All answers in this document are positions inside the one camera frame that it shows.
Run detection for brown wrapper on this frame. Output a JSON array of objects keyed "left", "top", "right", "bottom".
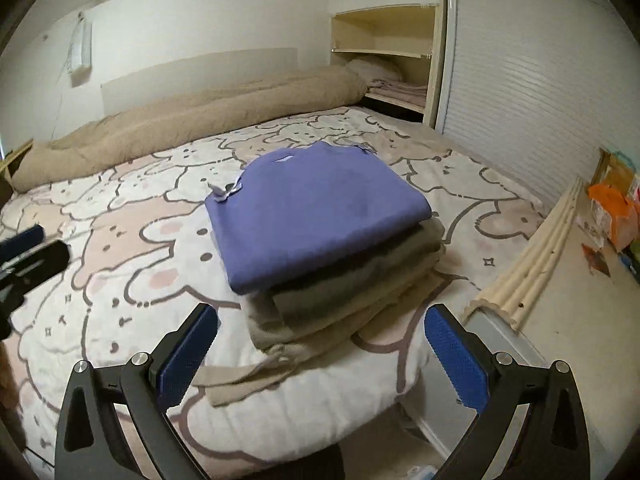
[{"left": 581, "top": 244, "right": 612, "bottom": 277}]

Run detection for folded pink bedding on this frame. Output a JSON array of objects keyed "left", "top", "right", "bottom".
[{"left": 367, "top": 77, "right": 428, "bottom": 106}]

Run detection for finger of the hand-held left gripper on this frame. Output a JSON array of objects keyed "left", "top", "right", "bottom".
[
  {"left": 0, "top": 225, "right": 45, "bottom": 263},
  {"left": 0, "top": 240, "right": 71, "bottom": 311}
]

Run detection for purple shorts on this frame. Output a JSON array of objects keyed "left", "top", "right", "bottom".
[{"left": 205, "top": 141, "right": 433, "bottom": 296}]

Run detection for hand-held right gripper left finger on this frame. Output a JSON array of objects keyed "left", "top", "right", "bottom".
[{"left": 54, "top": 302, "right": 221, "bottom": 480}]

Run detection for cream ribbed board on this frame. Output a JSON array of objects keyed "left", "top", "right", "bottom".
[{"left": 462, "top": 177, "right": 586, "bottom": 333}]

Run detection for cream shelf unit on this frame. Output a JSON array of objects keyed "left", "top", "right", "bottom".
[{"left": 330, "top": 2, "right": 448, "bottom": 128}]

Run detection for cardboard box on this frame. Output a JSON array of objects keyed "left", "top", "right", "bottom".
[{"left": 592, "top": 147, "right": 638, "bottom": 196}]

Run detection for orange bag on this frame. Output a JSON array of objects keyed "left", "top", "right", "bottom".
[{"left": 587, "top": 182, "right": 640, "bottom": 251}]

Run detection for grey-brown garment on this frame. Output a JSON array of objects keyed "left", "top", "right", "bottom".
[{"left": 270, "top": 217, "right": 446, "bottom": 326}]

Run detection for beige duvet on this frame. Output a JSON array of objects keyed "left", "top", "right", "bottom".
[{"left": 10, "top": 58, "right": 405, "bottom": 193}]

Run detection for beige fleece garment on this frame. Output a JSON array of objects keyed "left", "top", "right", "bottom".
[{"left": 192, "top": 255, "right": 451, "bottom": 408}]

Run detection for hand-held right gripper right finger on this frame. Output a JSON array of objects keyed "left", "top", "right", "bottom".
[{"left": 424, "top": 302, "right": 591, "bottom": 480}]

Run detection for white ribbed sliding door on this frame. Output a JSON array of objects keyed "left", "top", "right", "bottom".
[{"left": 435, "top": 0, "right": 638, "bottom": 211}]

